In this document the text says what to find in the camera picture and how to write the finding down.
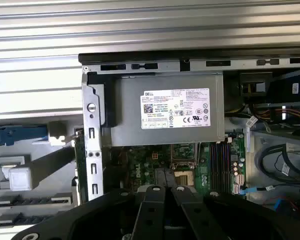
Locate RAM stick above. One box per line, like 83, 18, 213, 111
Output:
14, 197, 54, 205
17, 213, 55, 225

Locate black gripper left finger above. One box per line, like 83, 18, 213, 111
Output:
12, 184, 167, 240

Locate blue data wire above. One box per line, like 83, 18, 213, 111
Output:
239, 185, 266, 195

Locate metal socket cover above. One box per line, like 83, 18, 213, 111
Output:
170, 143, 199, 168

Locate orange yellow power wires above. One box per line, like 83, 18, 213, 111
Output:
254, 105, 300, 124

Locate black RAM slot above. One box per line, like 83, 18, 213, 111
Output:
214, 143, 220, 193
209, 143, 215, 193
220, 143, 226, 193
225, 143, 231, 193

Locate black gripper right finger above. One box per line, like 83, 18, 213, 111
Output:
170, 185, 300, 240

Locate CPU socket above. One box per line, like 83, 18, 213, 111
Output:
173, 169, 195, 187

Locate hard disk in blue carrier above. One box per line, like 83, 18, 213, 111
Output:
0, 126, 51, 146

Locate black wire loop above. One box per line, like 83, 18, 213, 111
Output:
261, 142, 300, 180

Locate grey optical drive bay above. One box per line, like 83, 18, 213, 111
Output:
238, 69, 300, 107

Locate black open PC case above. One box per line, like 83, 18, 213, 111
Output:
74, 46, 300, 213

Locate green motherboard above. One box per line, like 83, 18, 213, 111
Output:
102, 132, 248, 201

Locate green graphics card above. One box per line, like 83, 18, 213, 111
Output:
72, 127, 88, 202

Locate grey parts rack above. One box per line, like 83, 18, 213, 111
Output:
0, 119, 83, 230

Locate grey power supply unit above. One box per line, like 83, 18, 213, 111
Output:
101, 73, 226, 147

